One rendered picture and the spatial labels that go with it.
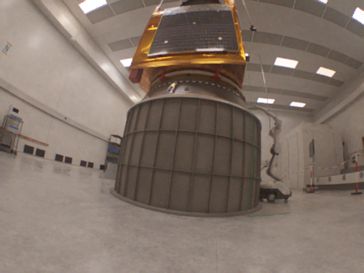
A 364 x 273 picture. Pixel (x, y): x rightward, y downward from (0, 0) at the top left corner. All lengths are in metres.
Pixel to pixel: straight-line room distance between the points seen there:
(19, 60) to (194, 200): 5.50
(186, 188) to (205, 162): 0.30
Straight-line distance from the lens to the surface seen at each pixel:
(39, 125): 5.59
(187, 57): 2.20
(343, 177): 5.95
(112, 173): 4.25
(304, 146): 7.82
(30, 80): 5.54
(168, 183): 1.47
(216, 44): 2.28
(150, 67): 2.29
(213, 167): 1.47
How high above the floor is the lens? 0.34
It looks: 15 degrees up
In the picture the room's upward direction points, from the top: 7 degrees clockwise
